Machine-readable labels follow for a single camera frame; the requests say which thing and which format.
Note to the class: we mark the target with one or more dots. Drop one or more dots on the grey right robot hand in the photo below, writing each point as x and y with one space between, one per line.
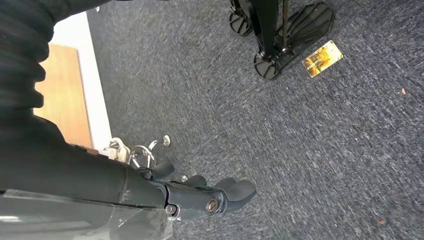
82 192

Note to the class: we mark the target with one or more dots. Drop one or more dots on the chrome stool base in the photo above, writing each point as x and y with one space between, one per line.
142 154

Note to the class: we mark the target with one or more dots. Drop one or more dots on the black wheeled base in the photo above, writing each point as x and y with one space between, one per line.
268 30

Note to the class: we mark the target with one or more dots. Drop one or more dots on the golden print card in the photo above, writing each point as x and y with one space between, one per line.
322 59

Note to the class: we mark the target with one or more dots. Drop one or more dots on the white shoe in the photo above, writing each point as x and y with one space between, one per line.
116 150

